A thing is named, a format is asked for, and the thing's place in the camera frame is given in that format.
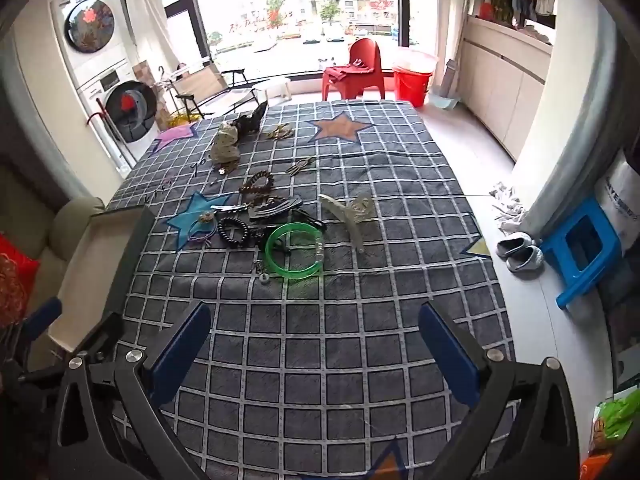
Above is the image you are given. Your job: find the white dryer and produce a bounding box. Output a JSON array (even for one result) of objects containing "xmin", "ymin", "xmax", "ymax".
[{"xmin": 50, "ymin": 0, "xmax": 132, "ymax": 86}]

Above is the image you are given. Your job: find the white cloth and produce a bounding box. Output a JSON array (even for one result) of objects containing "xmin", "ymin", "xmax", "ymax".
[{"xmin": 487, "ymin": 182, "xmax": 537, "ymax": 234}]

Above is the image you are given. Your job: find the red mop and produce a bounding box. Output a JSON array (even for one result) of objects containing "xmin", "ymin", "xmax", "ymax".
[{"xmin": 85, "ymin": 99, "xmax": 137, "ymax": 169}]

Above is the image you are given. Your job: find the clear hair claw clip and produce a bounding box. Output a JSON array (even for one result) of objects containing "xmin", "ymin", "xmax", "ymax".
[{"xmin": 318, "ymin": 190, "xmax": 376, "ymax": 257}]

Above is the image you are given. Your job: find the large black hair clip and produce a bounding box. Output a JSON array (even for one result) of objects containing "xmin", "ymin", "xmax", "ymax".
[{"xmin": 247, "ymin": 193, "xmax": 306, "ymax": 224}]

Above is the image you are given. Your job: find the white washing machine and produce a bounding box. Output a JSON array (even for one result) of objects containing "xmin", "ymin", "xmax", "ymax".
[{"xmin": 75, "ymin": 57, "xmax": 162, "ymax": 172}]

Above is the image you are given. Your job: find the black claw clip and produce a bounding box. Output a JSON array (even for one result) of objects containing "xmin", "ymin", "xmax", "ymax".
[{"xmin": 254, "ymin": 229, "xmax": 292, "ymax": 257}]

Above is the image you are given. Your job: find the brown scrunchie hair tie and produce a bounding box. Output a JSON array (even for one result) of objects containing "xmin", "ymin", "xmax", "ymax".
[{"xmin": 239, "ymin": 170, "xmax": 276, "ymax": 196}]

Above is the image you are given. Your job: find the grey checked star blanket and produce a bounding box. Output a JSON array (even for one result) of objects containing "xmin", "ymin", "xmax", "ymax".
[{"xmin": 102, "ymin": 100, "xmax": 518, "ymax": 480}]

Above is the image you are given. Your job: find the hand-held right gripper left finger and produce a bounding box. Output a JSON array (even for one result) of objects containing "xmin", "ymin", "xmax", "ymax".
[{"xmin": 49, "ymin": 301, "xmax": 213, "ymax": 480}]

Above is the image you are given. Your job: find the green plastic bangle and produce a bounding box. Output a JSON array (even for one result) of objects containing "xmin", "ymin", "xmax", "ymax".
[{"xmin": 264, "ymin": 222, "xmax": 326, "ymax": 281}]

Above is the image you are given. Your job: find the beige sofa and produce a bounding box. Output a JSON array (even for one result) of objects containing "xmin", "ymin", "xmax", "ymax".
[{"xmin": 20, "ymin": 196, "xmax": 107, "ymax": 313}]

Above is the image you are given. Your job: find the long black hair clip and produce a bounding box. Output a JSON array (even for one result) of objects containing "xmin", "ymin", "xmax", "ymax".
[{"xmin": 294, "ymin": 209, "xmax": 329, "ymax": 234}]

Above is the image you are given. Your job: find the blue plastic stool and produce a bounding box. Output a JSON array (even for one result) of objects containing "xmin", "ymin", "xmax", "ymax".
[{"xmin": 539, "ymin": 198, "xmax": 624, "ymax": 310}]

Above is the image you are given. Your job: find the red bucket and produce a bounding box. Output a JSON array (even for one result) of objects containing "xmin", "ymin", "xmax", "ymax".
[{"xmin": 391, "ymin": 61, "xmax": 434, "ymax": 108}]

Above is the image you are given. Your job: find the purple hair tie gold charm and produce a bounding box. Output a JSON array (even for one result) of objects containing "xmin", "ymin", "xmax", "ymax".
[{"xmin": 186, "ymin": 211, "xmax": 219, "ymax": 247}]

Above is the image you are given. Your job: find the folding chair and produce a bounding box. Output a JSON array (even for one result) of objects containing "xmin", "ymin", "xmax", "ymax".
[{"xmin": 172, "ymin": 64, "xmax": 261, "ymax": 122}]

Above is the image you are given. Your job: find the light blue dustpan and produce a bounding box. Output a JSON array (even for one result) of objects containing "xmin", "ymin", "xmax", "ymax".
[{"xmin": 429, "ymin": 59, "xmax": 462, "ymax": 112}]

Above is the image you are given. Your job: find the white printed bag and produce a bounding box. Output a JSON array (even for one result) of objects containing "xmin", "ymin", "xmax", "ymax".
[{"xmin": 594, "ymin": 149, "xmax": 640, "ymax": 252}]

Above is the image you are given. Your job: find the red cushion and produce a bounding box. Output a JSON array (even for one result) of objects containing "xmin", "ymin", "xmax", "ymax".
[{"xmin": 0, "ymin": 232, "xmax": 42, "ymax": 327}]

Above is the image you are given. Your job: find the silver shoe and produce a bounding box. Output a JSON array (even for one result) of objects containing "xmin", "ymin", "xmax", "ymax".
[
  {"xmin": 496, "ymin": 232, "xmax": 536, "ymax": 260},
  {"xmin": 504, "ymin": 245, "xmax": 545, "ymax": 274}
]

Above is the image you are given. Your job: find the green packet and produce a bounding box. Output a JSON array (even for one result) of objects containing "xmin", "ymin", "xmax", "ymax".
[{"xmin": 592, "ymin": 389, "xmax": 640, "ymax": 453}]

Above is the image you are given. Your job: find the white stool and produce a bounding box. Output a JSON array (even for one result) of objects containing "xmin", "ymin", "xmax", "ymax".
[{"xmin": 252, "ymin": 78, "xmax": 294, "ymax": 107}]

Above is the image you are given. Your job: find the red plastic chair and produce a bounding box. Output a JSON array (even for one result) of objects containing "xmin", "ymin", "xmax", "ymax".
[{"xmin": 321, "ymin": 37, "xmax": 386, "ymax": 102}]

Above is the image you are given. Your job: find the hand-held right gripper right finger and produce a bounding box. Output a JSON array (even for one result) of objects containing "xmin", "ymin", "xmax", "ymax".
[{"xmin": 419, "ymin": 301, "xmax": 586, "ymax": 480}]

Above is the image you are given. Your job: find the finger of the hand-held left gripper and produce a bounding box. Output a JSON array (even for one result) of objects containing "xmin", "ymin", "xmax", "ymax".
[{"xmin": 17, "ymin": 297, "xmax": 63, "ymax": 361}]

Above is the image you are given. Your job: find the white cardboard box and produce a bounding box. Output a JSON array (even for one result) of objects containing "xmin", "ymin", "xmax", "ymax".
[{"xmin": 49, "ymin": 206, "xmax": 157, "ymax": 357}]

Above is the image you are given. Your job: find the beige cabinet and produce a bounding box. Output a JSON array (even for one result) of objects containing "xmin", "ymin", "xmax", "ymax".
[{"xmin": 456, "ymin": 14, "xmax": 554, "ymax": 162}]

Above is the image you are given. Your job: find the black spiral hair tie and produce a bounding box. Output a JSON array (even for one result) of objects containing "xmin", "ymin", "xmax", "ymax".
[{"xmin": 217, "ymin": 215, "xmax": 250, "ymax": 249}]

